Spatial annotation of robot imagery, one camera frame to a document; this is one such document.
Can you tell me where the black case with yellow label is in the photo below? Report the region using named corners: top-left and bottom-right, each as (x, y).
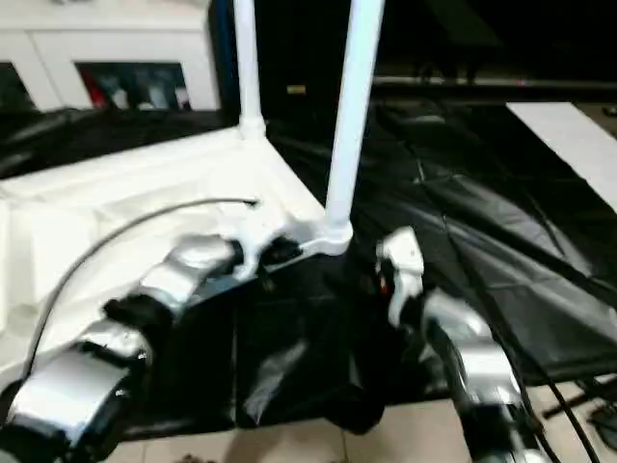
top-left (211, 0), bottom-right (356, 118)

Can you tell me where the dark round floor object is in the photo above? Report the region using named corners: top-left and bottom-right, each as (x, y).
top-left (591, 407), bottom-right (617, 431)

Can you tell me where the silver metal bar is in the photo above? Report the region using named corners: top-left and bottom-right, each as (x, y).
top-left (373, 75), bottom-right (617, 92)

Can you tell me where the black mat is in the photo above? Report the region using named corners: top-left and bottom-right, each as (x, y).
top-left (0, 103), bottom-right (617, 440)

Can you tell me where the white plastic table leg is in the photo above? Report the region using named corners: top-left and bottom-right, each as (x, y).
top-left (324, 0), bottom-right (388, 243)
top-left (232, 0), bottom-right (268, 142)

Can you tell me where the white cabinet with windows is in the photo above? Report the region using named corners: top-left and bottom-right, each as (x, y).
top-left (0, 0), bottom-right (222, 113)

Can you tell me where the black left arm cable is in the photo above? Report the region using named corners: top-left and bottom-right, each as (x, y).
top-left (27, 196), bottom-right (262, 368)

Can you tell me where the white plastic table top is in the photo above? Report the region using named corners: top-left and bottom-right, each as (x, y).
top-left (0, 122), bottom-right (357, 388)

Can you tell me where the black metal table frame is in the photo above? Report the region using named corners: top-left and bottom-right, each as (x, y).
top-left (541, 389), bottom-right (595, 420)

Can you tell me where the white flat board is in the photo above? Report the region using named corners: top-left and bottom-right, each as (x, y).
top-left (504, 101), bottom-right (617, 209)

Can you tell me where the red fire extinguisher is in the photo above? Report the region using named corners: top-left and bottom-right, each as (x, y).
top-left (89, 76), bottom-right (111, 111)

